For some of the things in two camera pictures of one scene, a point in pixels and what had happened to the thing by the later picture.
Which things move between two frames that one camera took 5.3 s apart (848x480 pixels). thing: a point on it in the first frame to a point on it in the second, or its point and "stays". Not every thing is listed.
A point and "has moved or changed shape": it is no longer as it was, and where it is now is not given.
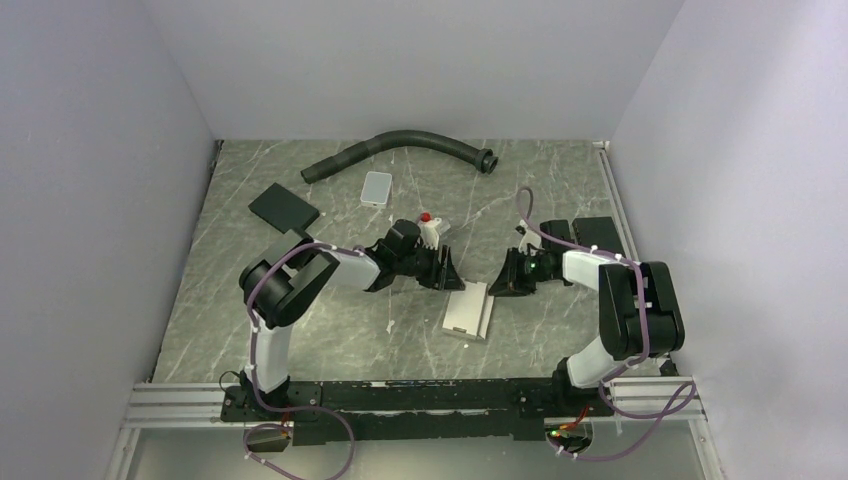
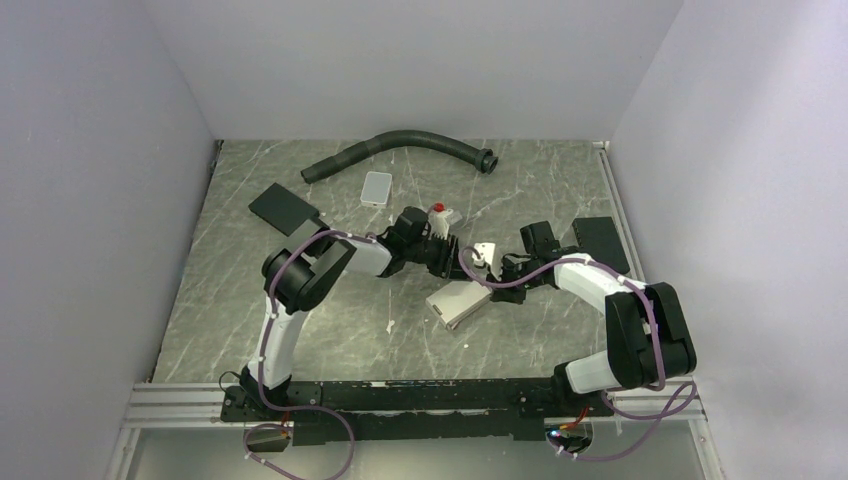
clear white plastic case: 377,191 stays
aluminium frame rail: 183,405 stays
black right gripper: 509,283 stays
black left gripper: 443,277 to 450,265
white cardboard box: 469,310 has moved or changed shape
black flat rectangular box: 283,210 stays
